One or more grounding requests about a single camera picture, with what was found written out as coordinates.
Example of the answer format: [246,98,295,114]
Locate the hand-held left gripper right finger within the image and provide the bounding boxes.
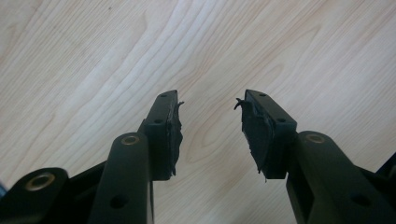
[233,89,396,224]

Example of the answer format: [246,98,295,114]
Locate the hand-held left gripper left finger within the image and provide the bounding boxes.
[88,90,185,224]

